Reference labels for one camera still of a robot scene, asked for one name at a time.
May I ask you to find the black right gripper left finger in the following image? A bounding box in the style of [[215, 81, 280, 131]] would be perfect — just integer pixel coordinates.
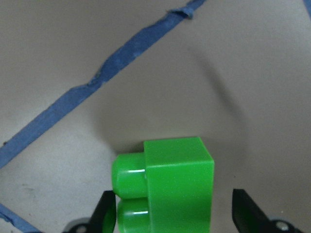
[[89, 190, 116, 233]]

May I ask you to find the green toy block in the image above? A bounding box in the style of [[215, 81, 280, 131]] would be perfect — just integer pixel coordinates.
[[112, 137, 214, 233]]

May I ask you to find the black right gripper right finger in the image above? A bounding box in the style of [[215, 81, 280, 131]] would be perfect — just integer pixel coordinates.
[[232, 189, 274, 233]]

